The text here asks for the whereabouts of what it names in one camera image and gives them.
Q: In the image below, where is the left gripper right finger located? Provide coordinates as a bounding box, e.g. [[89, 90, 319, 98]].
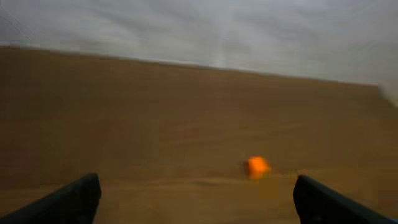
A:
[[292, 174, 398, 224]]

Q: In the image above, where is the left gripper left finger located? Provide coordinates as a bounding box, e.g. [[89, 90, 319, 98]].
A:
[[0, 172, 102, 224]]

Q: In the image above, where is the orange cube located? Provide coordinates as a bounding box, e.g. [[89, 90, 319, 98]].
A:
[[245, 156, 272, 180]]

